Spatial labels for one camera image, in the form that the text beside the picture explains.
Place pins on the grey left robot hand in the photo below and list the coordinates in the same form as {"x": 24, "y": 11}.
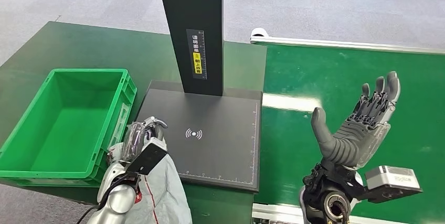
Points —
{"x": 134, "y": 139}

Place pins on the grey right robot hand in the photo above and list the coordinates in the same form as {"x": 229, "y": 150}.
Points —
{"x": 351, "y": 142}

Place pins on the grey mailer package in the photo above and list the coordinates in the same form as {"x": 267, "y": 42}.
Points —
{"x": 167, "y": 194}

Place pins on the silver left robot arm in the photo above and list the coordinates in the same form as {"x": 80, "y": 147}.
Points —
{"x": 120, "y": 198}

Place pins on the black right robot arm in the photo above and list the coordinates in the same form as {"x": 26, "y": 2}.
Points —
{"x": 323, "y": 194}

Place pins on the black inbound scanning machine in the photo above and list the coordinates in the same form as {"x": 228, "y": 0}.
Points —
{"x": 215, "y": 146}

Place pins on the green conveyor belt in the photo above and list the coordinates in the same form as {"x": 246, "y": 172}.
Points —
{"x": 295, "y": 76}

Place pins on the yellow and grey machine label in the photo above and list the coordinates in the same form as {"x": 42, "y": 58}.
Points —
{"x": 196, "y": 55}

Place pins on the green plastic crate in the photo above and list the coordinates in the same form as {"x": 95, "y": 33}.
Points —
{"x": 69, "y": 128}

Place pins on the dark green table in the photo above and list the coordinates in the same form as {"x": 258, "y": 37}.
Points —
{"x": 104, "y": 48}

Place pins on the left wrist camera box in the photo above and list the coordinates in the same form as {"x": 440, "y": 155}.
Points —
{"x": 146, "y": 158}

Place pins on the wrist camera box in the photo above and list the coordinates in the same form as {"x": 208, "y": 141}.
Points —
{"x": 146, "y": 158}
{"x": 389, "y": 179}

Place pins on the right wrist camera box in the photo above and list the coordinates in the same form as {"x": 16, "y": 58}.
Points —
{"x": 389, "y": 179}

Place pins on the long silver conveyor rail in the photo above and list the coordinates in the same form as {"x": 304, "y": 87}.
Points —
{"x": 347, "y": 44}

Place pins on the short silver conveyor rail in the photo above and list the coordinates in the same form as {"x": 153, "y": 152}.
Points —
{"x": 274, "y": 213}

